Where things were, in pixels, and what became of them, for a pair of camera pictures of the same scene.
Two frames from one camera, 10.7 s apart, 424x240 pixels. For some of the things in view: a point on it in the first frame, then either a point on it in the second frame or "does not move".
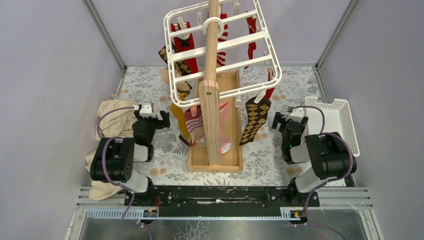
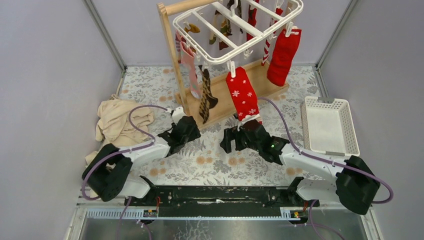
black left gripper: (157, 121) → (195, 134)
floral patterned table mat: (264, 163) does not move
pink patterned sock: (225, 141) → (188, 55)
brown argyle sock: (181, 65) → (222, 25)
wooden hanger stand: (205, 156) → (190, 104)
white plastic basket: (338, 119) does not move
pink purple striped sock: (195, 124) → (178, 39)
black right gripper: (279, 118) → (230, 134)
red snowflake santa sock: (269, 91) → (243, 96)
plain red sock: (251, 22) → (285, 51)
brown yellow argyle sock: (257, 116) → (207, 100)
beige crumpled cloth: (118, 123) does not move
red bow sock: (184, 43) → (251, 20)
